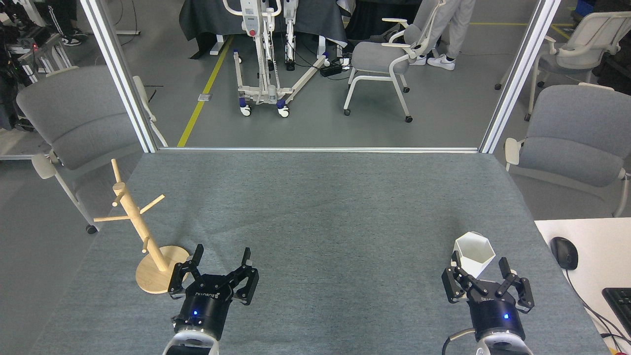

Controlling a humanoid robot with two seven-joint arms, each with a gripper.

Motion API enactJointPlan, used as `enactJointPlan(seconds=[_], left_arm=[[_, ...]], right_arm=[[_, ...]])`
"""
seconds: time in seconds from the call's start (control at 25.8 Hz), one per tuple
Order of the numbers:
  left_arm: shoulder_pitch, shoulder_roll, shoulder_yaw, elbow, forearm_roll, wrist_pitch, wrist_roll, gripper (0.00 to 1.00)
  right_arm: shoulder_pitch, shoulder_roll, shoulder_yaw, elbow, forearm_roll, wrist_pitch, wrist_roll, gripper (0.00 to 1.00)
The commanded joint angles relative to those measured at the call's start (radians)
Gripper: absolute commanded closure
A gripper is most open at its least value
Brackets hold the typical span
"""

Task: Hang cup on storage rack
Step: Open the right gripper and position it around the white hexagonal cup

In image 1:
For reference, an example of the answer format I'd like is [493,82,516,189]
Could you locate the white wheeled stand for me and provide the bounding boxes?
[222,0,332,118]

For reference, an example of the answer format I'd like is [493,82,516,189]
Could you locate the white desk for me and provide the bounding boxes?
[534,217,631,355]

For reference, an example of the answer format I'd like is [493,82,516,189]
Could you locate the white hexagonal cup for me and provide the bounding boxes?
[452,231,496,278]

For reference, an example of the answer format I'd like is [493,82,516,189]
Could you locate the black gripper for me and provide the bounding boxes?
[168,244,260,342]
[441,251,535,342]

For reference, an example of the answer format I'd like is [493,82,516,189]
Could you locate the silver table edge rail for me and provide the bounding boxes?
[157,146,480,154]

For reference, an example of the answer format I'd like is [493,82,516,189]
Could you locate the black computer mouse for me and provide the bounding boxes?
[550,237,579,271]

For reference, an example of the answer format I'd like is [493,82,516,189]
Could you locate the person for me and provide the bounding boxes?
[45,0,92,47]

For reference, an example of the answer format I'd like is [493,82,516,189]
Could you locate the black table cloth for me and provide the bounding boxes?
[178,0,349,60]

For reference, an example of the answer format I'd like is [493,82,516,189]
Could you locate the black keyboard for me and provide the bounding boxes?
[601,287,631,339]

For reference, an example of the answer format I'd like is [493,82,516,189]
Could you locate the wooden cup rack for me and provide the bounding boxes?
[94,159,192,295]

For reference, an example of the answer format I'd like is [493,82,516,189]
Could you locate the grey chair with white frame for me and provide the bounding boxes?
[16,65,169,235]
[494,11,631,122]
[343,0,447,123]
[504,83,631,218]

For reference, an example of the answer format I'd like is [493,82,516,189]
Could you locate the black power strip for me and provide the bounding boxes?
[319,59,344,77]

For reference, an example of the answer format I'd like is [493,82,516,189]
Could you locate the silver aluminium post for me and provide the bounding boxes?
[479,0,563,155]
[80,0,160,154]

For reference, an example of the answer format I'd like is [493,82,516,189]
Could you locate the black mouse cable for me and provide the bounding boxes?
[564,269,631,348]

